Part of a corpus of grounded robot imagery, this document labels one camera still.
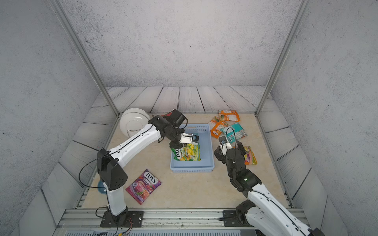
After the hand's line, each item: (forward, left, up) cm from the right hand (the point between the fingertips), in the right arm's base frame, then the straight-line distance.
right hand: (230, 143), depth 76 cm
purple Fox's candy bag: (-16, +46, -19) cm, 53 cm away
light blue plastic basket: (+21, +11, -20) cm, 31 cm away
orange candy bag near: (+29, +3, -20) cm, 36 cm away
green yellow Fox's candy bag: (-1, +22, -8) cm, 23 cm away
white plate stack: (+21, +59, -6) cm, 63 cm away
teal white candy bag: (+21, -13, -19) cm, 31 cm away
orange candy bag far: (+40, -8, -21) cm, 46 cm away
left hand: (+3, +22, -3) cm, 23 cm away
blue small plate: (-19, +68, -17) cm, 73 cm away
